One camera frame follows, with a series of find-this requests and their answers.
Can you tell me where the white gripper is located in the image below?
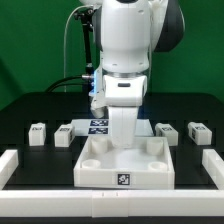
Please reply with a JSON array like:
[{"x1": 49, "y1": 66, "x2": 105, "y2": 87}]
[{"x1": 108, "y1": 106, "x2": 139, "y2": 148}]

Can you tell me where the white square table top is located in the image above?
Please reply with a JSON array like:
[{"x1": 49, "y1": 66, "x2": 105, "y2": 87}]
[{"x1": 74, "y1": 136, "x2": 175, "y2": 190}]

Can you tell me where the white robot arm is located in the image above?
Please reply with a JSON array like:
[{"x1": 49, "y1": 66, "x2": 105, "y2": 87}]
[{"x1": 80, "y1": 0, "x2": 185, "y2": 148}]

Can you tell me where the white sheet with fiducial tags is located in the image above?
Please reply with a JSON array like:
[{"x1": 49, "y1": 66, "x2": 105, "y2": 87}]
[{"x1": 70, "y1": 119, "x2": 154, "y2": 136}]

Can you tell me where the white U-shaped obstacle fence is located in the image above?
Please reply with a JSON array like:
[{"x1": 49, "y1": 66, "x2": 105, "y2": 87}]
[{"x1": 0, "y1": 150, "x2": 224, "y2": 217}]

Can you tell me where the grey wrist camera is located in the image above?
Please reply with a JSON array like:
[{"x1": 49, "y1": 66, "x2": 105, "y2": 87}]
[{"x1": 104, "y1": 75, "x2": 147, "y2": 107}]

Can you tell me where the black cable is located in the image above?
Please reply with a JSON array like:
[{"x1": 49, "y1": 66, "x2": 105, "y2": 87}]
[{"x1": 44, "y1": 75, "x2": 88, "y2": 94}]

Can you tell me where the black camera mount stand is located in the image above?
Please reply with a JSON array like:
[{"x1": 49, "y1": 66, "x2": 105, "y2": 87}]
[{"x1": 74, "y1": 7, "x2": 95, "y2": 96}]

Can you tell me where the white cable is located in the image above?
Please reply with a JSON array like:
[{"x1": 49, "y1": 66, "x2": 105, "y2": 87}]
[{"x1": 62, "y1": 4, "x2": 89, "y2": 94}]

